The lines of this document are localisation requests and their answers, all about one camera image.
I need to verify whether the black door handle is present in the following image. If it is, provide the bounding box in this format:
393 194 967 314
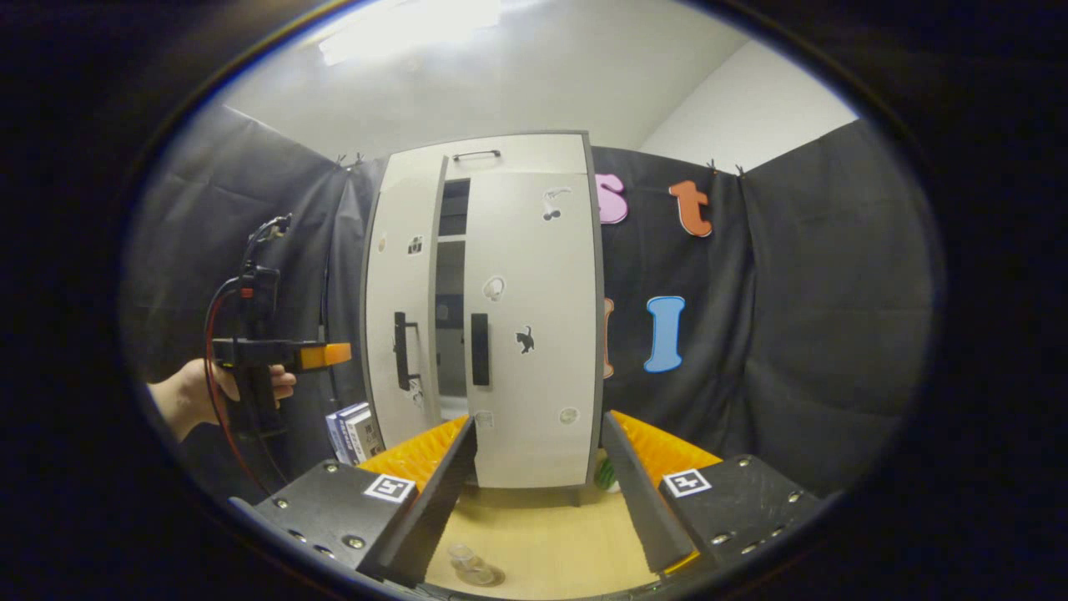
471 313 491 386
394 311 421 391

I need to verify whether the white cabinet door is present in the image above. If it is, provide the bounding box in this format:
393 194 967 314
363 154 449 452
463 171 602 489

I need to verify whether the clear bottle with yellow label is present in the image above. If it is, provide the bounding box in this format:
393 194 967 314
446 543 495 583

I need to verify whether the black backdrop cloth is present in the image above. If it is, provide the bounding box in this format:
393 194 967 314
125 104 944 502

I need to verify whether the black cable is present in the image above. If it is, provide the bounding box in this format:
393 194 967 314
242 213 293 268

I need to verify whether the blue white box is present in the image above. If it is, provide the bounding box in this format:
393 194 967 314
325 402 368 466
345 407 386 465

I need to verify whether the white cabinet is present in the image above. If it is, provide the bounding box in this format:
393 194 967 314
360 131 606 506

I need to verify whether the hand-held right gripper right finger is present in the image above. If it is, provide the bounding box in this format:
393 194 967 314
601 409 823 577

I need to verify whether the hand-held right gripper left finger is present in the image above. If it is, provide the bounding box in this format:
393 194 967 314
229 415 478 587

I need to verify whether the white cabinet drawer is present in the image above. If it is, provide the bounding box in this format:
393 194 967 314
392 134 592 182

